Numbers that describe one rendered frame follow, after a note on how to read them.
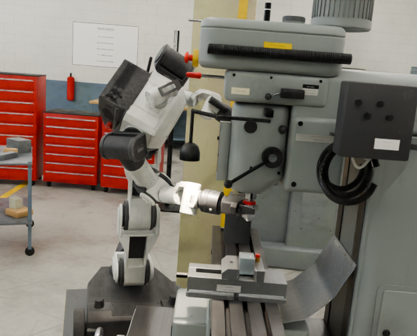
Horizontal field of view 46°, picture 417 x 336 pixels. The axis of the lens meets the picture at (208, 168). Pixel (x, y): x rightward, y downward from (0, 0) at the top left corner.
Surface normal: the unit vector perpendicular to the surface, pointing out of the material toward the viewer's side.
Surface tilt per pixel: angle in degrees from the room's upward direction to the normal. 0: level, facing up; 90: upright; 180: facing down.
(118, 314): 0
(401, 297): 89
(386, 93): 90
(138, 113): 58
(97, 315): 46
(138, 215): 81
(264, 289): 90
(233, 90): 90
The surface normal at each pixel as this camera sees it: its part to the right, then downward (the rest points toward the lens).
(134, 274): 0.22, 0.44
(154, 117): 0.25, -0.34
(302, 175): -0.01, 0.20
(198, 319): 0.07, -0.98
